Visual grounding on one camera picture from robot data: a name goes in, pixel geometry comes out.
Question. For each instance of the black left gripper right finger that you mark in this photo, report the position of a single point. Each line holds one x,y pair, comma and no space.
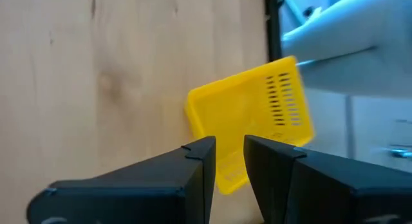
322,192

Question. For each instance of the white table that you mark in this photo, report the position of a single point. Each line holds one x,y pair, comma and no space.
347,31

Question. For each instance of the yellow plastic basket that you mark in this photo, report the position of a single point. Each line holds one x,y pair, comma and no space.
244,105

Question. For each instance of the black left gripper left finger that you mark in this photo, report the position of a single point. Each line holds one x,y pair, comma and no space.
145,185

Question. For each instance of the wooden shelf with black frame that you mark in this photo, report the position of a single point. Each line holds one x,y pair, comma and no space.
96,72

